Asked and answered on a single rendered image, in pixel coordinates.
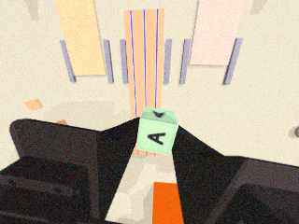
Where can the light green letter cube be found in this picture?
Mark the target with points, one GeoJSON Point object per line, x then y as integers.
{"type": "Point", "coordinates": [157, 130]}

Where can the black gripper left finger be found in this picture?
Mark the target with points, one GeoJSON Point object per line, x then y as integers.
{"type": "Point", "coordinates": [105, 153]}

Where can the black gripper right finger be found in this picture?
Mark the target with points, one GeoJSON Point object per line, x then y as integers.
{"type": "Point", "coordinates": [207, 180]}

